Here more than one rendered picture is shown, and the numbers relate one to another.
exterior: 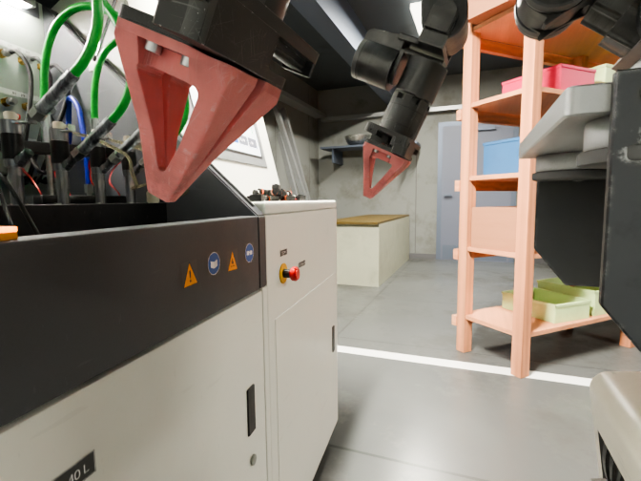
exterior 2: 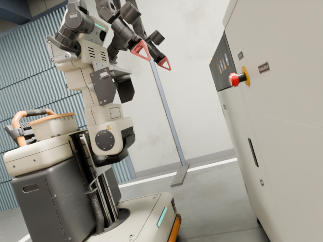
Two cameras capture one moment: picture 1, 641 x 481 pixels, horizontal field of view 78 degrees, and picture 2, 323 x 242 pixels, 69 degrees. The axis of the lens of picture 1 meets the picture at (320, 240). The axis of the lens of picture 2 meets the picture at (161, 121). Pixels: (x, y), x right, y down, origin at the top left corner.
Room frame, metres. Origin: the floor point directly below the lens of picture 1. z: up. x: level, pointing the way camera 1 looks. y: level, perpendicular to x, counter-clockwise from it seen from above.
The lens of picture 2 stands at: (1.53, -0.21, 0.78)
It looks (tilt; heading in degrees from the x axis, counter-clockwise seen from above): 3 degrees down; 173
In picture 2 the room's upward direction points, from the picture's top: 17 degrees counter-clockwise
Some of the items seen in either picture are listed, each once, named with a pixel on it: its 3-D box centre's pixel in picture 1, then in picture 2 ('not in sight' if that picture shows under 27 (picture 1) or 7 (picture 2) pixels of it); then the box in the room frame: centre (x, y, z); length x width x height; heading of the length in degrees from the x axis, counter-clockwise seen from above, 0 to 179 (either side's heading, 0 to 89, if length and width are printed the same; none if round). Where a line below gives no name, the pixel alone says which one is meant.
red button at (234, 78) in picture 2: (290, 273); (238, 78); (0.97, 0.08, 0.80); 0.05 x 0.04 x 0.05; 165
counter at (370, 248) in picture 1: (371, 243); not in sight; (5.46, -0.72, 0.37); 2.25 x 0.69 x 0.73; 159
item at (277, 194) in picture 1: (280, 192); not in sight; (1.28, 0.13, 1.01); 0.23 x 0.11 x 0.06; 165
